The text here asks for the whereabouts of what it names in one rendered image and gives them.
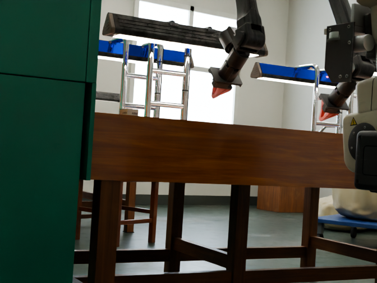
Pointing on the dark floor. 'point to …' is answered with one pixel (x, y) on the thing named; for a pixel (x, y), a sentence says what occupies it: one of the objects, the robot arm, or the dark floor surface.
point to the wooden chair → (125, 210)
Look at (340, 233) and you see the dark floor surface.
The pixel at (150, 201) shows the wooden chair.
